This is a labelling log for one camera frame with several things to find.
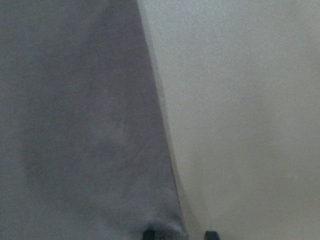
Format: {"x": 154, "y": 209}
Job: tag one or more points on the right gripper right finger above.
{"x": 211, "y": 235}

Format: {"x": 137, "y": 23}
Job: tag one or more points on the brown t-shirt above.
{"x": 83, "y": 148}

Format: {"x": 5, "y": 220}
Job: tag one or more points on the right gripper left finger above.
{"x": 149, "y": 234}

